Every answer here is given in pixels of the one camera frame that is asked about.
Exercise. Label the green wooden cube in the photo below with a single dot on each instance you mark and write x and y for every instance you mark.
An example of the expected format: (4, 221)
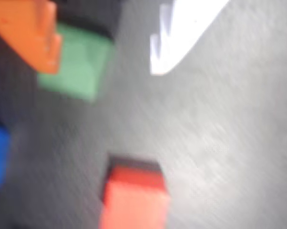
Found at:
(81, 69)

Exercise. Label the black table mat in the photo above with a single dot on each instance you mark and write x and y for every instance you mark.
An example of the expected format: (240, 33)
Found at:
(229, 143)

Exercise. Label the red wooden cube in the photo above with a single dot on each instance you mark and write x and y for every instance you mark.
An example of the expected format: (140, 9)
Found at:
(134, 202)

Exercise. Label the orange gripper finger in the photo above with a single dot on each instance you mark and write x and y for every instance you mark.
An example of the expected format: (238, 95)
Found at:
(24, 31)

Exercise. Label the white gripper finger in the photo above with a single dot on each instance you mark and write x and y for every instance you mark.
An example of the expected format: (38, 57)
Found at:
(181, 31)

